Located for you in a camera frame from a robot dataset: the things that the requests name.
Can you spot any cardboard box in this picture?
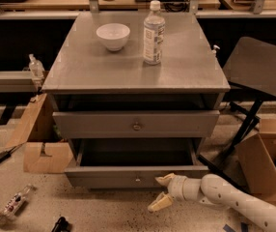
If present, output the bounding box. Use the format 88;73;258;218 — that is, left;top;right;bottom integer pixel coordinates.
235;119;276;206
6;94;73;174

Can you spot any white ceramic bowl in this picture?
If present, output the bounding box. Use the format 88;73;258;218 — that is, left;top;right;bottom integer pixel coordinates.
97;23;130;51

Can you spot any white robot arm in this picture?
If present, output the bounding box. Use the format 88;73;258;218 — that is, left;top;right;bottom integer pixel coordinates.
148;173;276;232

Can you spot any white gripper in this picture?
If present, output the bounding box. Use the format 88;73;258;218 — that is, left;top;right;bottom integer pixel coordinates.
148;173;204;213

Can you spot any small pump dispenser bottle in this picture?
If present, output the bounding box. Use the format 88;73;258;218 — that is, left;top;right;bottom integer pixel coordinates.
211;44;220;56

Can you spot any grey wooden drawer cabinet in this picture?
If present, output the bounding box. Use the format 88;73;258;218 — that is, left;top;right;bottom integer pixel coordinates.
41;11;232;153

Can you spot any clear plastic water bottle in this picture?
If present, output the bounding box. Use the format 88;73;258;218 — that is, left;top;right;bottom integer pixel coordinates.
143;0;165;65

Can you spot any right cardboard box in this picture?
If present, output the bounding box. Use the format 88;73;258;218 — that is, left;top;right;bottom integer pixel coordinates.
235;119;276;206

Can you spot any black object on floor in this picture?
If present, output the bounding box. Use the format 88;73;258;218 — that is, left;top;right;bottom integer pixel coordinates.
51;217;69;232

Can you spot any left cardboard box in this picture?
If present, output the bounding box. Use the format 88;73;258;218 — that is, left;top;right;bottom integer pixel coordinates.
6;94;73;174

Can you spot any black power adapter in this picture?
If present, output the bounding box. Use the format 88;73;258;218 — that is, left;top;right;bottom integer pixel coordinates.
0;145;21;163

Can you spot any black folding side table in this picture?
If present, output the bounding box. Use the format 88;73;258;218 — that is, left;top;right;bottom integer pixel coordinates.
198;37;276;191

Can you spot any grey drawer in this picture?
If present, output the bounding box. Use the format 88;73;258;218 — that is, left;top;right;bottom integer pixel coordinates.
65;138;208;189
53;110;219;139

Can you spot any grey top drawer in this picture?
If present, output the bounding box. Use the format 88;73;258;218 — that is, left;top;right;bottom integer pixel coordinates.
53;110;219;139

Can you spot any clear bottle on shelf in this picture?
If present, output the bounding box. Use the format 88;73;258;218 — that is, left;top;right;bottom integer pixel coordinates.
29;54;44;79

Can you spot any plastic bottle on floor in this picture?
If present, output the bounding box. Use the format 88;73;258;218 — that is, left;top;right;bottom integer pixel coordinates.
0;184;36;219

